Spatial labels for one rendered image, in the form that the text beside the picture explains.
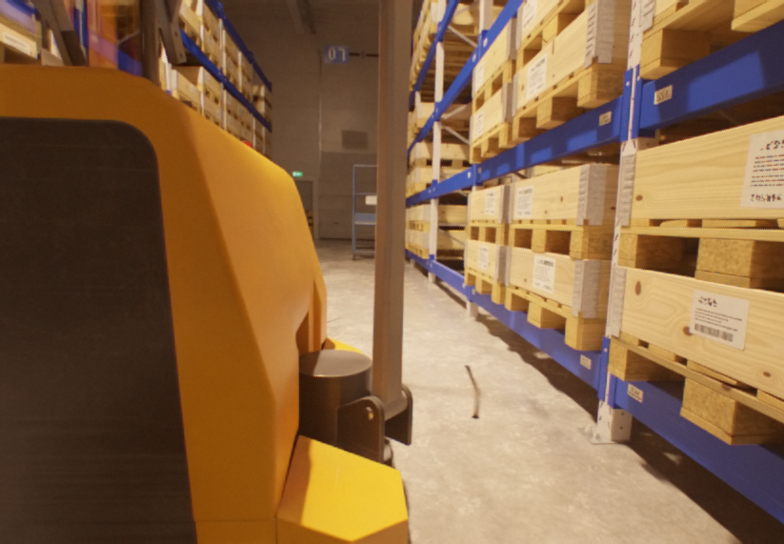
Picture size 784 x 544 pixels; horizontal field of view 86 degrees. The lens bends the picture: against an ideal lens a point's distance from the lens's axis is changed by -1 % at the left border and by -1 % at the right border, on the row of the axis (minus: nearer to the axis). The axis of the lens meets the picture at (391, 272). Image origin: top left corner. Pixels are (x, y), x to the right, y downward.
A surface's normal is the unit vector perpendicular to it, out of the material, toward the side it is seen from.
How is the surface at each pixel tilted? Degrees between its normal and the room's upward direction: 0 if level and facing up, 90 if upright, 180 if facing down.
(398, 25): 90
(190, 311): 90
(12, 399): 90
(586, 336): 90
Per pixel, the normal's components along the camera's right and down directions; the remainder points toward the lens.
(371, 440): -0.62, 0.07
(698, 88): -1.00, -0.02
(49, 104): 0.07, 0.12
